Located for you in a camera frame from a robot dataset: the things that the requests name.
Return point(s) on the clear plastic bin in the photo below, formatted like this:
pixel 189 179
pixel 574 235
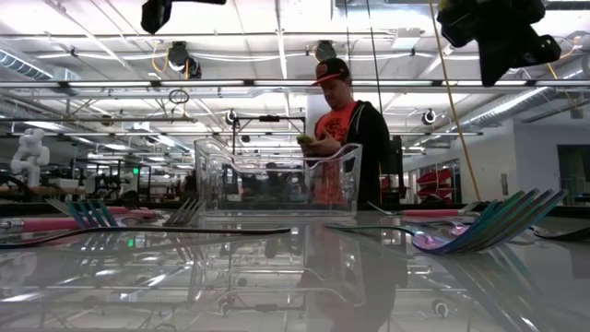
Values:
pixel 203 184

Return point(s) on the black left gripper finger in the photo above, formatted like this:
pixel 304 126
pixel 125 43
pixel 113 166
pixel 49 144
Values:
pixel 156 14

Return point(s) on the person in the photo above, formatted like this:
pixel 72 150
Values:
pixel 369 138

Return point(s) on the black background rig frame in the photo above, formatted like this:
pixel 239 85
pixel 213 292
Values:
pixel 269 118

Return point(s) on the white building column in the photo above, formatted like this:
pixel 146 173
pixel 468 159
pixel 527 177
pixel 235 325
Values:
pixel 312 115

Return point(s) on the red storage bin shelf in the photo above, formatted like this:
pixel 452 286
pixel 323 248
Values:
pixel 435 182

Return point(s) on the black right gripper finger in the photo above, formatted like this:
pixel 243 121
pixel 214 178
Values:
pixel 498 64

